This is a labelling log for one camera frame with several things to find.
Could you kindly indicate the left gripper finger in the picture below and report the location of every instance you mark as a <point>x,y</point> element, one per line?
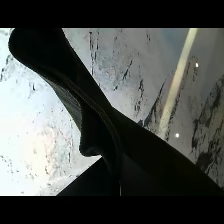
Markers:
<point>91,183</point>

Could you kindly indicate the black pants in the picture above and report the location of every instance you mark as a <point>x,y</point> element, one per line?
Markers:
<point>100,126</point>

